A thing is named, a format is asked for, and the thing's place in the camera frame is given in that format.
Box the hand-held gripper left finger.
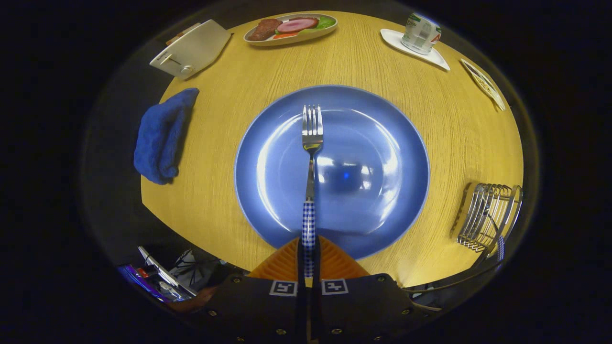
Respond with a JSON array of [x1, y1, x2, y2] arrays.
[[191, 236, 306, 344]]

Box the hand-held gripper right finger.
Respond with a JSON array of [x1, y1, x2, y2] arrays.
[[313, 236, 426, 344]]

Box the fork with checked handle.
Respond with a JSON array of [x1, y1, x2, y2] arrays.
[[301, 104, 324, 279]]

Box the spoon with checked handle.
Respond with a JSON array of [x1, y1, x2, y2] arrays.
[[481, 210, 506, 263]]

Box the blue round plate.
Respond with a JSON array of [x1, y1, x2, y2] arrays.
[[234, 85, 430, 260]]

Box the blue cloth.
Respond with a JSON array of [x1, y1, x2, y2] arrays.
[[133, 87, 200, 185]]

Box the oval food plate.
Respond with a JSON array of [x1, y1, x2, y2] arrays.
[[243, 13, 339, 47]]

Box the white square coaster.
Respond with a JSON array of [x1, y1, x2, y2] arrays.
[[380, 29, 451, 72]]

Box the white divided snack dish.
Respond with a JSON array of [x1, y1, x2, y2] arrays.
[[460, 58, 506, 111]]

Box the white toaster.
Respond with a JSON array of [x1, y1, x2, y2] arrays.
[[149, 19, 232, 80]]

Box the brown meat patty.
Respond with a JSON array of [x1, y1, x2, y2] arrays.
[[247, 19, 284, 42]]

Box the pink ham slice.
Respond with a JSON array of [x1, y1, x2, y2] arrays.
[[276, 17, 319, 33]]

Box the green lettuce leaf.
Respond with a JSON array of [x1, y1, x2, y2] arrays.
[[299, 16, 336, 34]]

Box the clear bottle with label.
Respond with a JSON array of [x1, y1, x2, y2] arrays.
[[401, 13, 442, 55]]

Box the toast slice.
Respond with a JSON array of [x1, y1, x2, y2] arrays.
[[166, 22, 201, 46]]

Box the dark cable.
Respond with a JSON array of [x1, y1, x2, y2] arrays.
[[402, 260, 503, 293]]

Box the metal wire basket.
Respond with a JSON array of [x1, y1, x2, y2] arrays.
[[449, 182, 523, 253]]

